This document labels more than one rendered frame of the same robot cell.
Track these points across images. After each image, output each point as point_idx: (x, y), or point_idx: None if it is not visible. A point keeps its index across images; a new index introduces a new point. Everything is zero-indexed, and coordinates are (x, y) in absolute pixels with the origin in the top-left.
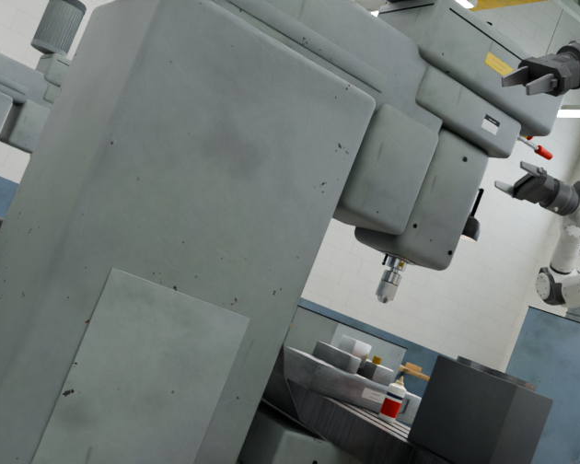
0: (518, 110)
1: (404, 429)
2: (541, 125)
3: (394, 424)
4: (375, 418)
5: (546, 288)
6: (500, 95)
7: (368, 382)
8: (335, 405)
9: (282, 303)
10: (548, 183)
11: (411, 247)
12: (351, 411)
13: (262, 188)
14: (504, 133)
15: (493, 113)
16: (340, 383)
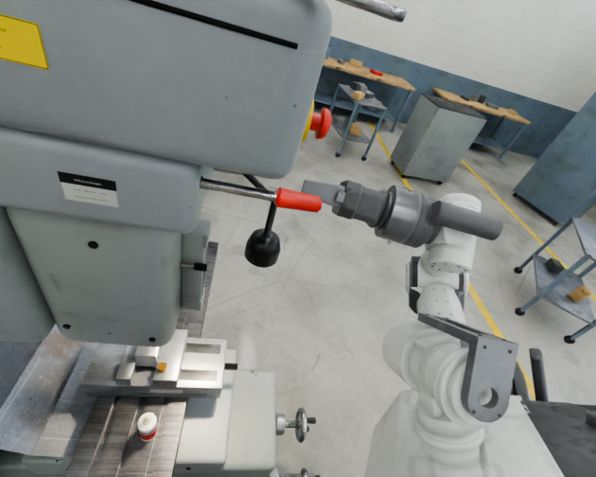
0: (145, 146)
1: (146, 460)
2: (243, 167)
3: (143, 449)
4: (118, 448)
5: (406, 287)
6: (53, 123)
7: (150, 387)
8: (82, 432)
9: None
10: (364, 213)
11: (82, 341)
12: (72, 459)
13: None
14: (142, 200)
15: (78, 166)
16: (117, 390)
